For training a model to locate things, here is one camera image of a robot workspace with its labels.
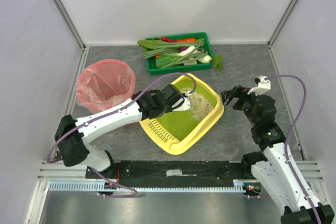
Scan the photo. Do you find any green long beans bunch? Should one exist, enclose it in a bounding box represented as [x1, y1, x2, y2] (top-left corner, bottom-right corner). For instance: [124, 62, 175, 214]
[143, 39, 209, 69]

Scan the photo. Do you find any yellow green litter box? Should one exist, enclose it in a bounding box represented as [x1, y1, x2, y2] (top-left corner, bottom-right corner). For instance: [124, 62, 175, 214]
[140, 74, 224, 155]

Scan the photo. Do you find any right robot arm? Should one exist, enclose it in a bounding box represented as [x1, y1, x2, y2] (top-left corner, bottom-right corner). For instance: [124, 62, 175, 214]
[221, 85, 335, 223]

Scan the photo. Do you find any orange carrot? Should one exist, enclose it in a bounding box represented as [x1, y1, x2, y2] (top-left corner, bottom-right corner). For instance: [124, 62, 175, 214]
[176, 38, 197, 43]

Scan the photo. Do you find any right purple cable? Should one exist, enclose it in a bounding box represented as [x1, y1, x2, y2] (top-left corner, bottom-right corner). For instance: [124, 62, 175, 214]
[246, 74, 326, 224]

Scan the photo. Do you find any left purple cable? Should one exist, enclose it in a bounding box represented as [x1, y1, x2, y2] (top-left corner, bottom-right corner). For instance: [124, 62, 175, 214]
[46, 72, 197, 198]

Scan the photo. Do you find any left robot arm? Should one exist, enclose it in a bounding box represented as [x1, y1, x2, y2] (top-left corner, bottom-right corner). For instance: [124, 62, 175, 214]
[55, 84, 191, 172]

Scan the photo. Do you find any purple cable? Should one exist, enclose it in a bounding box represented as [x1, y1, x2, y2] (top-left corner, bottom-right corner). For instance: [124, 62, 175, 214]
[46, 72, 197, 198]
[246, 74, 326, 224]

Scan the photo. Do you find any green plastic crate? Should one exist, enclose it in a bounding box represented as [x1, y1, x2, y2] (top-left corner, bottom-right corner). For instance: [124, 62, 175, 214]
[146, 32, 215, 75]

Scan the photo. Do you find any grey slotted cable duct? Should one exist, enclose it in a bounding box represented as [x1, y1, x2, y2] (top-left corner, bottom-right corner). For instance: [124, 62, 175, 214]
[48, 180, 262, 192]

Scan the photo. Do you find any green leafy vegetable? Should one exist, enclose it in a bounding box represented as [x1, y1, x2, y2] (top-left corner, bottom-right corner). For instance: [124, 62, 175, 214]
[137, 39, 164, 52]

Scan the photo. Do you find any purple onion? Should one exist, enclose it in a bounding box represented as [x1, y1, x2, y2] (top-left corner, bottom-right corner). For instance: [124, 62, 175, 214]
[179, 46, 188, 52]

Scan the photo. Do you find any red chili pepper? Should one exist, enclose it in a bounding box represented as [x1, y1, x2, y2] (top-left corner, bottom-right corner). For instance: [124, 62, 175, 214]
[161, 37, 177, 43]

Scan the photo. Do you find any cat litter pile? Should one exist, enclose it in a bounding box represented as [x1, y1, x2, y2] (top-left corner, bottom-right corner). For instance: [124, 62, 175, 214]
[182, 91, 214, 123]

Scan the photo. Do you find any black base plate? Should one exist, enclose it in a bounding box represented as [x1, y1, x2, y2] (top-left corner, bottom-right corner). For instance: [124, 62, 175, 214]
[104, 161, 254, 180]

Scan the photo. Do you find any white scallion stalk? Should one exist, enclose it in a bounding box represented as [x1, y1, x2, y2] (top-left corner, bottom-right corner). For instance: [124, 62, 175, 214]
[163, 46, 197, 58]

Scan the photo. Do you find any red mesh trash bin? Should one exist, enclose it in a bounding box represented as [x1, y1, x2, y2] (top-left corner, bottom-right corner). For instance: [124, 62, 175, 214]
[76, 59, 137, 113]

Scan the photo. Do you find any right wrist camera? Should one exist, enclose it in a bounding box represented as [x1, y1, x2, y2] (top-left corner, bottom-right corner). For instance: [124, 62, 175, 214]
[247, 76, 271, 95]

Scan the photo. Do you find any white radish with leaves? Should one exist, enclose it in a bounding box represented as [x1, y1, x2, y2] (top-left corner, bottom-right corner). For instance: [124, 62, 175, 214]
[197, 55, 224, 72]

